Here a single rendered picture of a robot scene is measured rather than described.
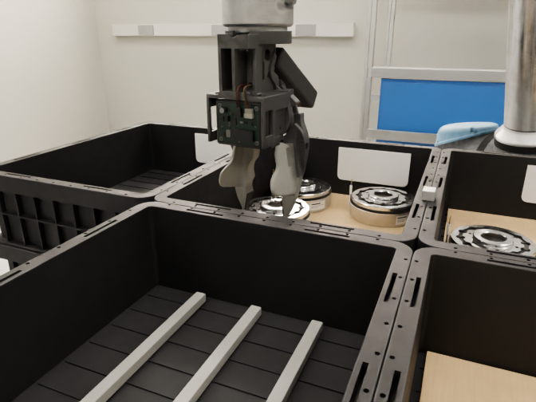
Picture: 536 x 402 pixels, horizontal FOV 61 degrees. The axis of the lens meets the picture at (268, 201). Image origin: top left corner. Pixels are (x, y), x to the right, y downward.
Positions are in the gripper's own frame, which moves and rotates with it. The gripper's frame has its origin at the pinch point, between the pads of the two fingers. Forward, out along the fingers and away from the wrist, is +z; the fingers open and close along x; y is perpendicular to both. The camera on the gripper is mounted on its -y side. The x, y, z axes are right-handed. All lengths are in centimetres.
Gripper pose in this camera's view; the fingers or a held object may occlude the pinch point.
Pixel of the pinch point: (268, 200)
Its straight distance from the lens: 57.1
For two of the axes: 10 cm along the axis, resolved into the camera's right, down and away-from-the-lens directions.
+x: 8.7, 1.7, -4.6
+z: 0.0, 9.4, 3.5
